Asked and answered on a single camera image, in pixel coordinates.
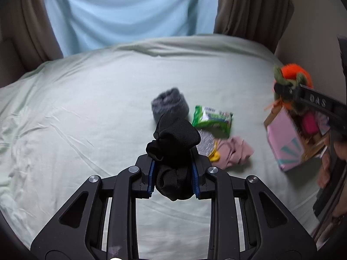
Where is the silver glitter pouch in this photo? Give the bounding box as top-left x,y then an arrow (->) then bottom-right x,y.
196,129 -> 217,158

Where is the small pink item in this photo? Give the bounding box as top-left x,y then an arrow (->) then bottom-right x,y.
303,113 -> 319,136

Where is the yellow soft item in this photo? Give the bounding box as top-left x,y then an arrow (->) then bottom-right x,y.
208,140 -> 221,163

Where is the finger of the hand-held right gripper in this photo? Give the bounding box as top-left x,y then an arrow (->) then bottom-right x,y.
273,82 -> 347,117

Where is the green snack packet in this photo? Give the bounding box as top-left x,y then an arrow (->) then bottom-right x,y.
192,105 -> 234,138

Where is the pink cardboard box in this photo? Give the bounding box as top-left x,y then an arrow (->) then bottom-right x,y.
264,105 -> 331,173

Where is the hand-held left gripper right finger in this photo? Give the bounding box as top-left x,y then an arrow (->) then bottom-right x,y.
189,148 -> 318,260

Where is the grey rolled sock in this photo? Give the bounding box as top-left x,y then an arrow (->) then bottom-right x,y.
151,88 -> 190,122

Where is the black sock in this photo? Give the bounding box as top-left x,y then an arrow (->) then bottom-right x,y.
146,114 -> 201,202

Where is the light blue sheer curtain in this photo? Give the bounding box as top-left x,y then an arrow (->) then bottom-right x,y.
43,0 -> 221,57

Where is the person's right hand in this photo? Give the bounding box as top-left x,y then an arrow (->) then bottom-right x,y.
318,140 -> 347,193

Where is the pink cloth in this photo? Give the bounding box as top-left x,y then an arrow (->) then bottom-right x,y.
216,136 -> 255,169

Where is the orange plush toy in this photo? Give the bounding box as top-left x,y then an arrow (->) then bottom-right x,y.
273,63 -> 314,112

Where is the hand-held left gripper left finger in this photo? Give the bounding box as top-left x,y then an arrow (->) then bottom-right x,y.
30,154 -> 156,260

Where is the pale green bed sheet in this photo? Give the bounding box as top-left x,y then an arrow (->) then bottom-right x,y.
0,34 -> 330,259

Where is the brown curtain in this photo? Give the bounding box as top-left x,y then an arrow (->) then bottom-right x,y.
214,0 -> 295,53
0,0 -> 64,87

